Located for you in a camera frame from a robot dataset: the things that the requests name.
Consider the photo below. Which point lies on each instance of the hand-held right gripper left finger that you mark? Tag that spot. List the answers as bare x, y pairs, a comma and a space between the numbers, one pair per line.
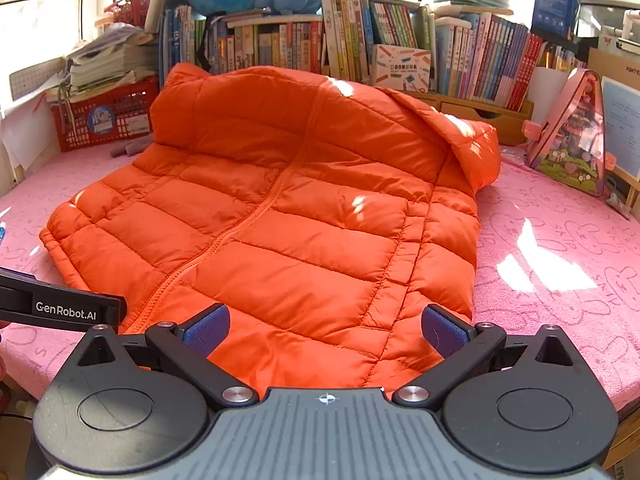
207, 327

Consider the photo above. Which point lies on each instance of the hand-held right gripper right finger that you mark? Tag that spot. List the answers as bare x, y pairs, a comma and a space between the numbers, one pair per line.
442, 332

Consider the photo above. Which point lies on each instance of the orange puffer jacket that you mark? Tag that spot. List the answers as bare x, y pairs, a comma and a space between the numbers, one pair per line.
300, 210

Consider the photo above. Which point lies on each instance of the large red plastic basket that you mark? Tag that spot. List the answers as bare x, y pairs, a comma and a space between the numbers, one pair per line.
100, 120

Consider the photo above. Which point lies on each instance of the wooden drawer organizer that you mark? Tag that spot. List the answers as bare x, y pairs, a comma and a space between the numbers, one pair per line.
480, 110

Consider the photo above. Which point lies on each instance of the small wooden easel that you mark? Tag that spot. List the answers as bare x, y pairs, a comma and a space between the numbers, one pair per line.
622, 195

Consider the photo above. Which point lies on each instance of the pink triangular toy house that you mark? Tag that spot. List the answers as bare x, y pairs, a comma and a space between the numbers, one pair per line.
575, 145

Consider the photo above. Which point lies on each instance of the stack of paper booklets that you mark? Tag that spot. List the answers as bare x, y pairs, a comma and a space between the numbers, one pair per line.
110, 65

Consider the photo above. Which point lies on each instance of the white pencil-print box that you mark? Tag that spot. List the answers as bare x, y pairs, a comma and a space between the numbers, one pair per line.
400, 70

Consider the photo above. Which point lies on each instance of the white paper sheet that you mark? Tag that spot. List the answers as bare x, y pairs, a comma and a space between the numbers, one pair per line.
622, 120

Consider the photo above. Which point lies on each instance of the small red plastic basket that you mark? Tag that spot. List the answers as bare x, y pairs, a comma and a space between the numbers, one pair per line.
132, 10

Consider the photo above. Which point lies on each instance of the row of books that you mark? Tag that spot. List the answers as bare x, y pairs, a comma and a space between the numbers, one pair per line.
350, 35

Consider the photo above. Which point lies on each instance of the cardboard box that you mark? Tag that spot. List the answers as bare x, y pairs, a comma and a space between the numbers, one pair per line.
615, 60

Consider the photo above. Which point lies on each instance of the white plastic pipe frame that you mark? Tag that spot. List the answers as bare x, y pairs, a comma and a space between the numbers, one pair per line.
622, 30

